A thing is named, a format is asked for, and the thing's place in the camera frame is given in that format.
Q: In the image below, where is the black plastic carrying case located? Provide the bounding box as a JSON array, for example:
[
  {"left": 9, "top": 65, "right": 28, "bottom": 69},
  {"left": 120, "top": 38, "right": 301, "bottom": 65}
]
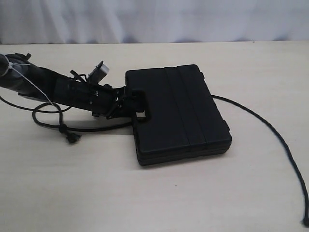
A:
[{"left": 125, "top": 64, "right": 232, "bottom": 166}]

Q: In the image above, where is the white zip tie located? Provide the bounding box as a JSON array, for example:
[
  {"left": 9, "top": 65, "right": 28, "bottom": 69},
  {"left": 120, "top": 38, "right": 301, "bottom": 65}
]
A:
[{"left": 0, "top": 60, "right": 53, "bottom": 105}]

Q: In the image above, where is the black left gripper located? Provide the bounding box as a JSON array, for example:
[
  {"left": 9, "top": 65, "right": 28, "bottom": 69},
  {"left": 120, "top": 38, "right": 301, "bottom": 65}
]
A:
[{"left": 89, "top": 84, "right": 145, "bottom": 119}]

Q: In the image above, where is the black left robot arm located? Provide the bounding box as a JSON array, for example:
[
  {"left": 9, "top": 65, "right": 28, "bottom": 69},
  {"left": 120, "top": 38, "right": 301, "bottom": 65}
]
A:
[{"left": 0, "top": 53, "right": 144, "bottom": 119}]

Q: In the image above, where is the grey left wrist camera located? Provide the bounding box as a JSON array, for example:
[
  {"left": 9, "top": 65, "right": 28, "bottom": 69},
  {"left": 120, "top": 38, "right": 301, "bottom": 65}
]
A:
[{"left": 87, "top": 60, "right": 110, "bottom": 84}]

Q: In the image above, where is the white backdrop curtain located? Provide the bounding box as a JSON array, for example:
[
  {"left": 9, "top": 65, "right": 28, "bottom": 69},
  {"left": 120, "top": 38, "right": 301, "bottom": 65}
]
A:
[{"left": 0, "top": 0, "right": 309, "bottom": 44}]

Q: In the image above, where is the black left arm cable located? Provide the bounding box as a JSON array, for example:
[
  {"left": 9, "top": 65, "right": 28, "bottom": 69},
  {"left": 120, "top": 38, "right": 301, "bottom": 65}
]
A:
[{"left": 0, "top": 95, "right": 34, "bottom": 112}]

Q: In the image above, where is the black cord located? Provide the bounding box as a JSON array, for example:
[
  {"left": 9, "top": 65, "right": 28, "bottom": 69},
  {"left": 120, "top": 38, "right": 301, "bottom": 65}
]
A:
[{"left": 32, "top": 94, "right": 309, "bottom": 227}]

